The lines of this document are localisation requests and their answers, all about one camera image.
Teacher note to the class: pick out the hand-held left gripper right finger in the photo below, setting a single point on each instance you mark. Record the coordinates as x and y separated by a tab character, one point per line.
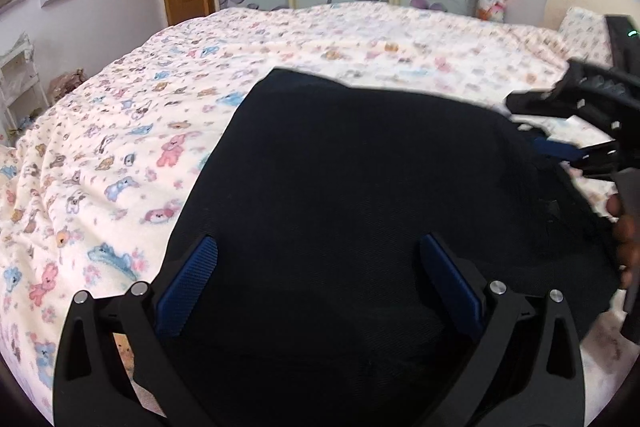
452	289

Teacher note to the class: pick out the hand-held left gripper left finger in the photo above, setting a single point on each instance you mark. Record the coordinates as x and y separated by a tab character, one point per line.
186	289

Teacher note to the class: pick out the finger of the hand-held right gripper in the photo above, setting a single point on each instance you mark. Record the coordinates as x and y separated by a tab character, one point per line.
555	149
565	99

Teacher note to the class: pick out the black pants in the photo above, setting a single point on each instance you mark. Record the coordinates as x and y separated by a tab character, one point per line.
360	207

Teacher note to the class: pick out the person's right hand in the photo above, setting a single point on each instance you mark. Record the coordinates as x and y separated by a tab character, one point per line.
629	237

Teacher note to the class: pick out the printed animal pillow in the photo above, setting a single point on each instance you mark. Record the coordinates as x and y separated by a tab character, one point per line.
582	32

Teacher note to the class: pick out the printed animal blanket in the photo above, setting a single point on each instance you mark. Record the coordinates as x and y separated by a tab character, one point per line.
125	147

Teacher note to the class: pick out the brown plush toys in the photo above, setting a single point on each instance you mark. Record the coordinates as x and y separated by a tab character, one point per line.
67	83

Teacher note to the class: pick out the white storage rack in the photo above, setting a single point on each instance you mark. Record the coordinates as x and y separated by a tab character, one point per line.
20	82

